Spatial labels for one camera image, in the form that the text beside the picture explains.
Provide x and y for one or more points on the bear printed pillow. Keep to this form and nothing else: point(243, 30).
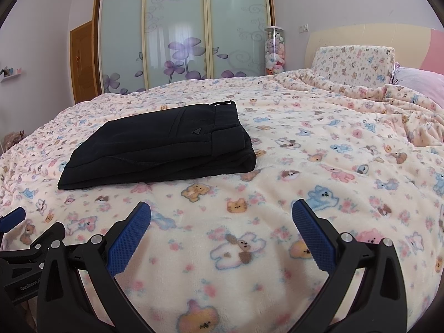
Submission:
point(350, 62)

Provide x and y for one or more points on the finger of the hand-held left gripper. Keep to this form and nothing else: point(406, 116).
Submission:
point(48, 237)
point(12, 219)

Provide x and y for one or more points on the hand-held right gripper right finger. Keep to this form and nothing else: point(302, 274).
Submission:
point(312, 236)

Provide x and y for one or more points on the black pants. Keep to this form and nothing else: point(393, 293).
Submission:
point(156, 145)

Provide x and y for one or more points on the cream and pink headboard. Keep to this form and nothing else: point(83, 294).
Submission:
point(347, 34)

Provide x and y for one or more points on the light purple pillow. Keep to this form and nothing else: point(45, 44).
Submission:
point(419, 83)

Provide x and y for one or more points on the wooden door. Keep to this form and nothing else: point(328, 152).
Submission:
point(83, 62)

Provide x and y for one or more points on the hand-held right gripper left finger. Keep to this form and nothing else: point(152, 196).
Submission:
point(128, 239)

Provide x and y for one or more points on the brown pink soft toy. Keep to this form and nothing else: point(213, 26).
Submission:
point(14, 139)

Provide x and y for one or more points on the clear tube of plush toys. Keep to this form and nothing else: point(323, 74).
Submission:
point(275, 55)

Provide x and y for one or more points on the wardrobe with floral glass doors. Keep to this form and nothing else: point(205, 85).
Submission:
point(173, 24)

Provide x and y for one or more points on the white wall shelf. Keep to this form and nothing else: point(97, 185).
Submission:
point(13, 75)

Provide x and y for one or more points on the white wall switch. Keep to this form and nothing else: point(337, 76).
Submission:
point(304, 28)

